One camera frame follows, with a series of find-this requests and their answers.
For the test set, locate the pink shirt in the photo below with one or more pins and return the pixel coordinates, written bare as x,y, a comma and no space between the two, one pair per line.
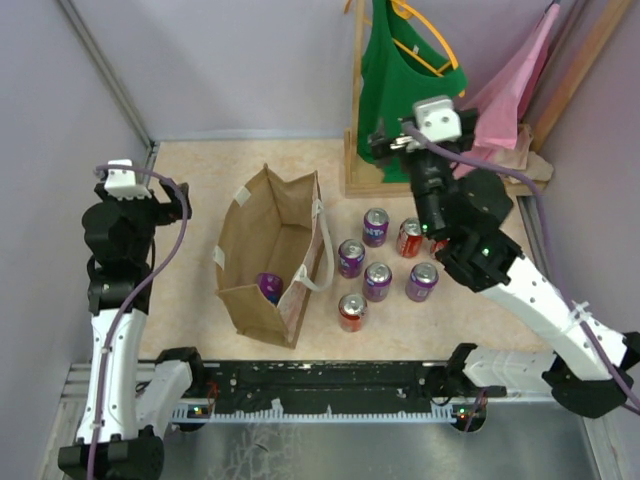
503,102

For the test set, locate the aluminium frame rail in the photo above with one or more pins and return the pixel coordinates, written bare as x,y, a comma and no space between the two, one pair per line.
190,413

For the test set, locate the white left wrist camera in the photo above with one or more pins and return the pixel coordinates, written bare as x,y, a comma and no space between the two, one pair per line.
122,184

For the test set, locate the red coke can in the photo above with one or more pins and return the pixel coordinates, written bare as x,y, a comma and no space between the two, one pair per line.
410,238

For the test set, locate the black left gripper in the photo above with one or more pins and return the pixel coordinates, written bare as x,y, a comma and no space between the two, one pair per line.
167,212

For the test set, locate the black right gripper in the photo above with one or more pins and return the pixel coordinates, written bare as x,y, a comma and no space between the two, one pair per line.
396,149

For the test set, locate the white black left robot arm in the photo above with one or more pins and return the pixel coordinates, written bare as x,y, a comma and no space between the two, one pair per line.
120,325

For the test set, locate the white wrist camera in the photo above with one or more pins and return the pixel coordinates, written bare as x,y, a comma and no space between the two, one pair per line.
122,184
437,119

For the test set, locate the red coca-cola can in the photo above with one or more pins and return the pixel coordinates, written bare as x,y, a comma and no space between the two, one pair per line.
352,312

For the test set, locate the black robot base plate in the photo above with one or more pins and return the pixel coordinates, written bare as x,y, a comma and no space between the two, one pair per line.
339,387

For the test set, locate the wooden clothes rack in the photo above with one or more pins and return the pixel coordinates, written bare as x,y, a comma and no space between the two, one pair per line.
363,181

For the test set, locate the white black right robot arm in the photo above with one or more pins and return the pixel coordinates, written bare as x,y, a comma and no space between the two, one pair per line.
586,368

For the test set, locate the red cola can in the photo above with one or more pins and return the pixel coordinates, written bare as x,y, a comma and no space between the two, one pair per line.
437,246

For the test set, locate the green tank top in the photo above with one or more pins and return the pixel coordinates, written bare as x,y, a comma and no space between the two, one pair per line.
399,68

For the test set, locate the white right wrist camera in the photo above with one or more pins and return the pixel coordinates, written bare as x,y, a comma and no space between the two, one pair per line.
437,119

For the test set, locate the purple fanta can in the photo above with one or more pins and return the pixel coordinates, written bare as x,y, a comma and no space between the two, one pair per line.
377,281
375,227
421,281
271,286
351,254

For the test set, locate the beige cloth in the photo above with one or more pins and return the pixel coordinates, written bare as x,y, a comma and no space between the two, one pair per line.
523,159

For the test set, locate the yellow clothes hanger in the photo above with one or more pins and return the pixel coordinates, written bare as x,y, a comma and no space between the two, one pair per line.
410,15

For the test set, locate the tan canvas tote bag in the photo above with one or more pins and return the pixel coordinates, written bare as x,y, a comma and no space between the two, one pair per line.
281,227

